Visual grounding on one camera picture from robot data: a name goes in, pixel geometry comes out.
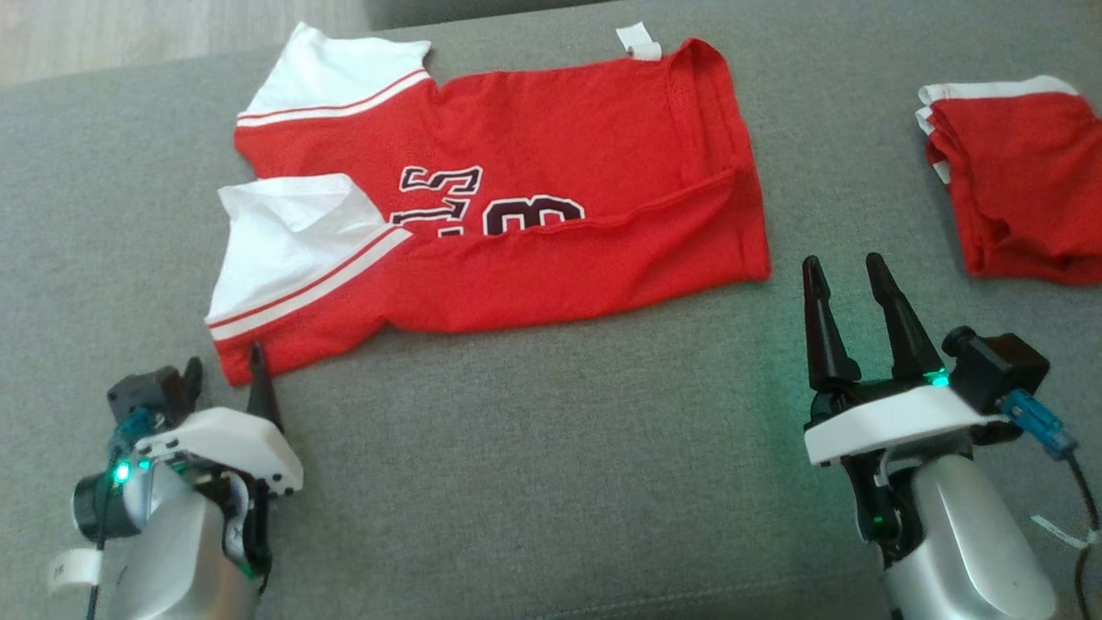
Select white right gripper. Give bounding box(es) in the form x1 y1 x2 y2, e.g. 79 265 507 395
801 251 1009 468

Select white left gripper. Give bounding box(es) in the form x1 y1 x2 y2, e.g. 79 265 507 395
133 341 305 499

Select red shorts with white stripe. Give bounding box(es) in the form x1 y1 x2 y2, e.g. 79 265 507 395
915 75 1102 287

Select red white numbered jersey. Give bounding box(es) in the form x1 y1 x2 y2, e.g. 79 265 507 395
205 22 771 388

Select large grey sofa seat cushion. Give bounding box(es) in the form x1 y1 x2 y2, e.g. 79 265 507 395
0 0 1102 620

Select small grey sofa cushion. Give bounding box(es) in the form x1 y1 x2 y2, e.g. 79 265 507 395
366 0 621 31

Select black cable with teal plug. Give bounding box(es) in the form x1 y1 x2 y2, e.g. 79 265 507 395
84 407 163 620
1000 389 1102 620

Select white cable label flag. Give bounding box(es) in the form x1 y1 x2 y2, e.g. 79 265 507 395
47 549 104 595

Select white cable tie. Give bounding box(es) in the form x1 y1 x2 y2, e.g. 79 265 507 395
1031 515 1099 550

